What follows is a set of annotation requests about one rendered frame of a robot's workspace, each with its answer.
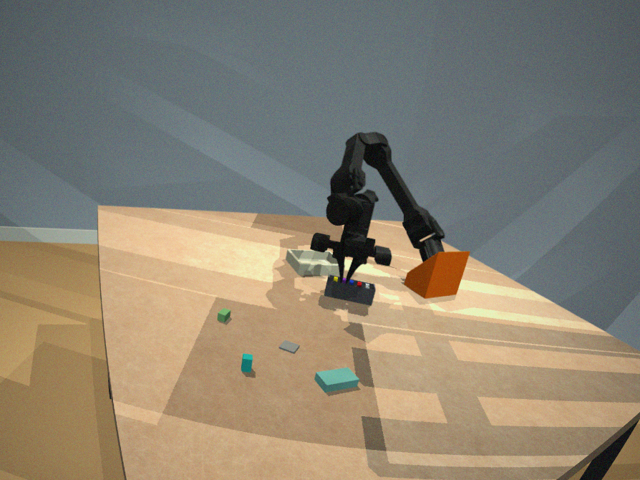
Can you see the small green block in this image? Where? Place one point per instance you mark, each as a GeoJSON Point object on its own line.
{"type": "Point", "coordinates": [224, 314]}

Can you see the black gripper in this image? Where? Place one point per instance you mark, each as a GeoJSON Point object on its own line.
{"type": "Point", "coordinates": [321, 242]}

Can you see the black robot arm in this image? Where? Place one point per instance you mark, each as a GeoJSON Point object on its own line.
{"type": "Point", "coordinates": [345, 208]}

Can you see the teal rectangular block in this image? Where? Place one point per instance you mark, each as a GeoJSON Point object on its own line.
{"type": "Point", "coordinates": [246, 362]}
{"type": "Point", "coordinates": [331, 380]}

